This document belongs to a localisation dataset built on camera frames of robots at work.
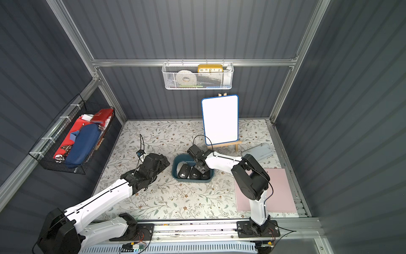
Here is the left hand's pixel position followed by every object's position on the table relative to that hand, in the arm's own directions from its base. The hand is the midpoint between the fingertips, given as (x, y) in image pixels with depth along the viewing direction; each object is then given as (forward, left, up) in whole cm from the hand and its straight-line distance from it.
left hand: (162, 161), depth 83 cm
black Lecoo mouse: (-3, -17, -8) cm, 19 cm away
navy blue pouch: (-1, +31, +17) cm, 36 cm away
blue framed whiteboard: (+22, -32, +10) cm, 40 cm away
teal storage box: (+8, -13, -11) cm, 18 cm away
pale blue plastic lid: (+13, -58, -11) cm, 60 cm away
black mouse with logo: (-3, -23, -10) cm, 26 cm away
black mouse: (-1, -11, -9) cm, 14 cm away
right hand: (+6, -25, -10) cm, 27 cm away
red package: (+15, +30, +18) cm, 38 cm away
